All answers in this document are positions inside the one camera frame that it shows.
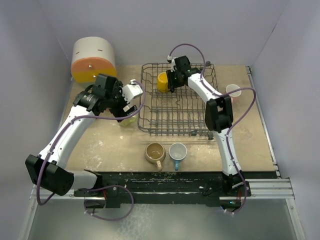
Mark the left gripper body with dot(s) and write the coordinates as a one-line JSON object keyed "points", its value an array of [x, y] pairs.
{"points": [[116, 102]]}

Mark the round drawer cabinet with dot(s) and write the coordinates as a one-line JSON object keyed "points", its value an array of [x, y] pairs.
{"points": [[91, 56]]}

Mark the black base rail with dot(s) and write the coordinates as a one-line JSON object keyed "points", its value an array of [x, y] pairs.
{"points": [[164, 181]]}

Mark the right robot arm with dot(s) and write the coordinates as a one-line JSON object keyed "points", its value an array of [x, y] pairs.
{"points": [[218, 117]]}

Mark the light green mug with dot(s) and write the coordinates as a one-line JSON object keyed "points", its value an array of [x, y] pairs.
{"points": [[128, 121]]}

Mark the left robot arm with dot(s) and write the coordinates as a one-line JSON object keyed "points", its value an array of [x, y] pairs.
{"points": [[47, 169]]}

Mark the grey wire dish rack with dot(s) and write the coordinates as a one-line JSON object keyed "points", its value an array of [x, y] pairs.
{"points": [[181, 113]]}

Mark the pink faceted mug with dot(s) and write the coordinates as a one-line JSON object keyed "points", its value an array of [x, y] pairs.
{"points": [[234, 92]]}

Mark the aluminium frame rail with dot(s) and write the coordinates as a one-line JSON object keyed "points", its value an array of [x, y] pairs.
{"points": [[258, 189]]}

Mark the beige teapot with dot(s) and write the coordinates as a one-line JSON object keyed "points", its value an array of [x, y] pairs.
{"points": [[155, 154]]}

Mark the yellow mug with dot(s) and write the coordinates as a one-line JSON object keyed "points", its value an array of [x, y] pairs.
{"points": [[162, 82]]}

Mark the teal blue mug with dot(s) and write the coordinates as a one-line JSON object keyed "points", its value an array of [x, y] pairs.
{"points": [[177, 153]]}

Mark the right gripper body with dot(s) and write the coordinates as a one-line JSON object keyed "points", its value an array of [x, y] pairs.
{"points": [[173, 79]]}

